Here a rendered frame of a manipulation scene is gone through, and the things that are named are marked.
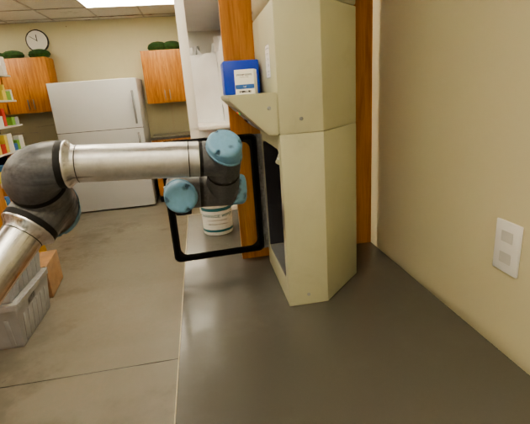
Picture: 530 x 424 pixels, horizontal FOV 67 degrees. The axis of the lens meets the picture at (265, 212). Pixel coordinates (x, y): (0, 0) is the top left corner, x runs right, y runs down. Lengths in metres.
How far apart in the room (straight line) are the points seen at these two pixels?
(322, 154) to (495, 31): 0.44
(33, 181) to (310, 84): 0.63
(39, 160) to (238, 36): 0.74
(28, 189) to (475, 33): 0.99
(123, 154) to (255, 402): 0.55
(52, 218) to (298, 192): 0.56
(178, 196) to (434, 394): 0.66
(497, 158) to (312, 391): 0.62
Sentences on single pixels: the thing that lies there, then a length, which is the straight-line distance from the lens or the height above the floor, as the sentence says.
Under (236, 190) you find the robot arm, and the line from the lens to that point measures 0.94.
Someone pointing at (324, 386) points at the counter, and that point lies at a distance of 0.88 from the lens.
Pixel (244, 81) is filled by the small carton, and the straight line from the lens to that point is 1.05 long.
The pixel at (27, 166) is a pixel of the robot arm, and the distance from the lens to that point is 0.88.
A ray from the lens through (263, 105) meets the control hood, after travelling 0.97.
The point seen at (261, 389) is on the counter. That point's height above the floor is 0.94.
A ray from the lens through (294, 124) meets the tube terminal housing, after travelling 0.98.
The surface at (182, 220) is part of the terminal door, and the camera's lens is 1.31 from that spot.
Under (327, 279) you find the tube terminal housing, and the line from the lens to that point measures 1.12.
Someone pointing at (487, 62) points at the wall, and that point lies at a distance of 1.02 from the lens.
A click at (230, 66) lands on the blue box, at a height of 1.59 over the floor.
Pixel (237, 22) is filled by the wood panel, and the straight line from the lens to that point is 1.35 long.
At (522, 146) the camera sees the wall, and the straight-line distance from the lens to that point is 0.94.
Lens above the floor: 1.52
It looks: 17 degrees down
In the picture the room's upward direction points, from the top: 4 degrees counter-clockwise
